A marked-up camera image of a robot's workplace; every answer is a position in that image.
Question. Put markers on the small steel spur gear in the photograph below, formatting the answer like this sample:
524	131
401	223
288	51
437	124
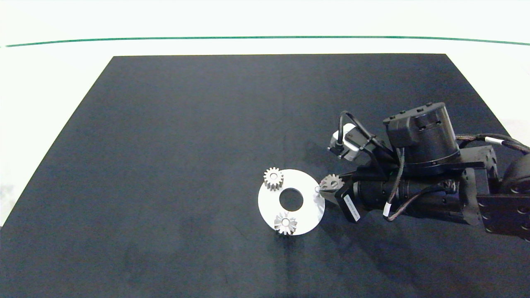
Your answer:
279	178
291	226
327	180

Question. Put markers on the silver boxy wrist camera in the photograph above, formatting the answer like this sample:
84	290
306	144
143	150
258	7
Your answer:
350	134

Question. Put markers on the dark rectangular mat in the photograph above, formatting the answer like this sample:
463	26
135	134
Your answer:
165	124

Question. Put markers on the round white plate with pins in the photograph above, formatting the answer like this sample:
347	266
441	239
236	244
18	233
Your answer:
267	203

